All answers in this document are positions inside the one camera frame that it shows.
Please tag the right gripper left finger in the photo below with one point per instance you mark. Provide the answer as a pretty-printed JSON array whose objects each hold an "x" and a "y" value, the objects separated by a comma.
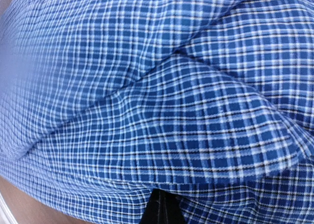
[{"x": 153, "y": 213}]

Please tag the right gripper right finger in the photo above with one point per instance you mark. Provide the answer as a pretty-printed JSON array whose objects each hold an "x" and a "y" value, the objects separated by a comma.
[{"x": 171, "y": 212}]

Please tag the blue checkered shirt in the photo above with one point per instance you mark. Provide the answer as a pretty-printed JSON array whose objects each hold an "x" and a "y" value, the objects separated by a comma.
[{"x": 103, "y": 101}]

